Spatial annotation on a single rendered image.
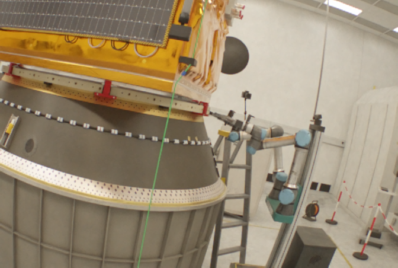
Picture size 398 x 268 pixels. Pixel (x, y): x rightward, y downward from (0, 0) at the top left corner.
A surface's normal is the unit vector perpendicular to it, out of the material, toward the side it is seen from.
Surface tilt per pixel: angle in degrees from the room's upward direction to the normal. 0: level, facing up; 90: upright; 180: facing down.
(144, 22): 90
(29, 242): 90
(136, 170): 62
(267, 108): 90
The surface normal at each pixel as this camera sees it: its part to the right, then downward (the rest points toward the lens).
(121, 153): 0.49, -0.32
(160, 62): -0.15, 0.17
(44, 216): 0.07, 0.07
